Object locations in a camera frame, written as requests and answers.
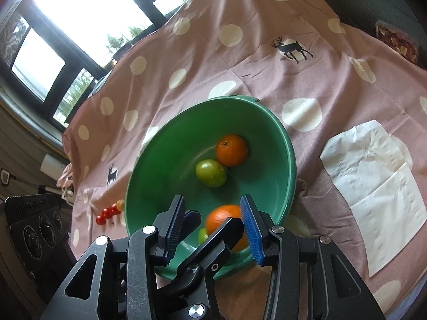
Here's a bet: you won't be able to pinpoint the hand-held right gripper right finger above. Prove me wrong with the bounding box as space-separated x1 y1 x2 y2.
178 194 384 320

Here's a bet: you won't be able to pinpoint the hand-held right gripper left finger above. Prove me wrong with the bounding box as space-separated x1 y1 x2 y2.
40 194 186 320

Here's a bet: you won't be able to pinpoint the orange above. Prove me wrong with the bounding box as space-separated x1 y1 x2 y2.
215 134 249 167
205 205 249 253

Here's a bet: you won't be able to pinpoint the green bowl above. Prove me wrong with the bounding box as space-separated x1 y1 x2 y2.
124 95 297 281

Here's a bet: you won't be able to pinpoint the green apple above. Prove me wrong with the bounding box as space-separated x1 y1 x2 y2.
195 159 228 188

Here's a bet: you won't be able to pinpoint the crumpled pink cloth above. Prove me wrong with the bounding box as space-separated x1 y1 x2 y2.
56 163 76 204

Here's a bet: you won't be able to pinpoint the white box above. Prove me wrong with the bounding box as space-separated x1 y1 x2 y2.
40 153 67 178

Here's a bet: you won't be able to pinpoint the white paper tissue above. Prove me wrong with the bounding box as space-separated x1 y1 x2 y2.
319 119 417 278

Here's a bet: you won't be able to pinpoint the pink polka-dot bed sheet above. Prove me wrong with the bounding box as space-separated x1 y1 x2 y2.
62 0 427 310

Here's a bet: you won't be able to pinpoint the black-framed window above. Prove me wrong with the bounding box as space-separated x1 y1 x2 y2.
0 0 209 129

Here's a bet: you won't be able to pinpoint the clear box of dried snacks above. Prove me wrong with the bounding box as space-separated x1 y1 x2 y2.
375 19 420 64

